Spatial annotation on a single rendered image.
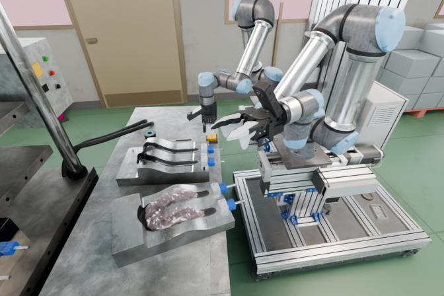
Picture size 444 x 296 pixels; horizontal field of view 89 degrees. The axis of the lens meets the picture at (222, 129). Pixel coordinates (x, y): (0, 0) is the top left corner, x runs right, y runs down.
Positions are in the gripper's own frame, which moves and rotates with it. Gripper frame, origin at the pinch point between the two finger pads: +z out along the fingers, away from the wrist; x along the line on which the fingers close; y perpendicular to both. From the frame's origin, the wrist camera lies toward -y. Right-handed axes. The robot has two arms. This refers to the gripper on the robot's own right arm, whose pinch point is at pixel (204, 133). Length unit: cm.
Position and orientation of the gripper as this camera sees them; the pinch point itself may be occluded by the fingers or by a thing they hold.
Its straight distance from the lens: 129.0
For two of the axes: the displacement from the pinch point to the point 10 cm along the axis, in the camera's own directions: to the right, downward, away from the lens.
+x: -0.6, -5.7, 8.2
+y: 10.0, -0.3, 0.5
